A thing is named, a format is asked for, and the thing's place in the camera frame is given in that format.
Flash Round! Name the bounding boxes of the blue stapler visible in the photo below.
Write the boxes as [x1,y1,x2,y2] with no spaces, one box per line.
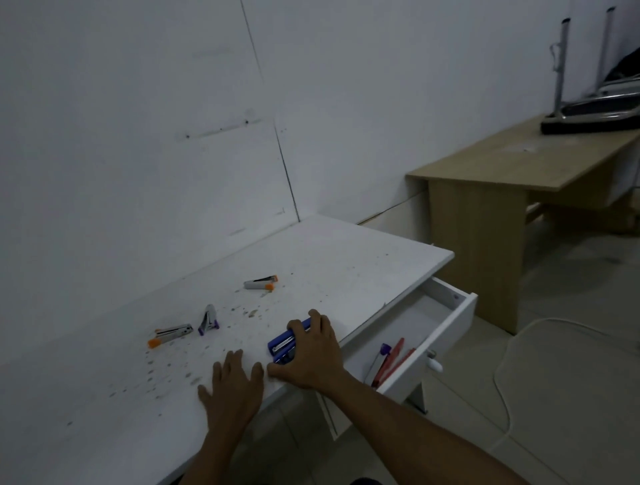
[267,318,314,365]

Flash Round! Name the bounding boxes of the purple and grey stapler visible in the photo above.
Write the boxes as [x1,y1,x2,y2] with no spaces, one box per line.
[198,304,221,337]

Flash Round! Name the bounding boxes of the light wooden desk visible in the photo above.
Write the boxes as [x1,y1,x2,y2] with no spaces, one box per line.
[405,114,640,336]

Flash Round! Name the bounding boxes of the white desk drawer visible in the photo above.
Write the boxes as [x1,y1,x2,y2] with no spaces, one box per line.
[344,277,479,416]

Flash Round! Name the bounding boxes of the person's right forearm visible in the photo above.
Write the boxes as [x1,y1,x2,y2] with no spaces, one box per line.
[316,374,532,485]

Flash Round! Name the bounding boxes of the black and silver clothes iron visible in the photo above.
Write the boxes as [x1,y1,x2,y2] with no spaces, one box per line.
[540,74,640,136]

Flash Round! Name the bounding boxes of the person's left hand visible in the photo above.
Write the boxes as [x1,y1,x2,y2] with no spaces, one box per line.
[197,349,265,441]

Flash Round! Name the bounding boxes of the white desk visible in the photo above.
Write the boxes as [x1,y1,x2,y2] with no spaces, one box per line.
[0,214,479,485]

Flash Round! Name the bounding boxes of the person's left forearm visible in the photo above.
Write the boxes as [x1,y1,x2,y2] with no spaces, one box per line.
[179,431,262,485]

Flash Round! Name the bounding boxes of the grey metal pole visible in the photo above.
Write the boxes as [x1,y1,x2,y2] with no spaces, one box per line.
[549,18,572,119]

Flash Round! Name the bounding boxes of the person's right hand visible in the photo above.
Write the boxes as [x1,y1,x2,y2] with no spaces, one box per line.
[266,309,351,396]

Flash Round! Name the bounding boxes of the red stapler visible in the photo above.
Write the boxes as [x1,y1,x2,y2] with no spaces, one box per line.
[371,338,417,389]

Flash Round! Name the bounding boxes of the white and purple stapler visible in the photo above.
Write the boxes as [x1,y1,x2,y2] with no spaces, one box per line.
[364,343,391,386]

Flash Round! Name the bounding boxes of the white cable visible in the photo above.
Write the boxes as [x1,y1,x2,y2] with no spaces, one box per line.
[487,318,640,453]

